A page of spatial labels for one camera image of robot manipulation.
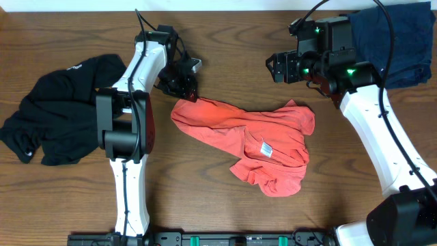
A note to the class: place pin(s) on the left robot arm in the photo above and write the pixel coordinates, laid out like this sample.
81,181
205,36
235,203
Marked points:
125,123

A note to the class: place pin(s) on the black t-shirt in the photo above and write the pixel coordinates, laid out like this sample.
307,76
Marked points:
58,115

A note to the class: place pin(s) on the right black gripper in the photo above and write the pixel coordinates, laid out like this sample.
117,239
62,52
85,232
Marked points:
291,59

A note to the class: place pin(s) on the folded navy blue garment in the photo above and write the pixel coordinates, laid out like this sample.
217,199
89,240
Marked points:
413,25

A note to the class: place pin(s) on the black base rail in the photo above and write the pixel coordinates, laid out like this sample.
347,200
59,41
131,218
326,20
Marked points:
299,237

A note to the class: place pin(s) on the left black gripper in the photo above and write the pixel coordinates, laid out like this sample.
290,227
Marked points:
189,83

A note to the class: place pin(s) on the red printed t-shirt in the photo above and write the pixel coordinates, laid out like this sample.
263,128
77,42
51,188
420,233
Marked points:
270,145

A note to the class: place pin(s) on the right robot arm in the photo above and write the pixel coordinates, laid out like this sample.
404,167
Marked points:
326,60

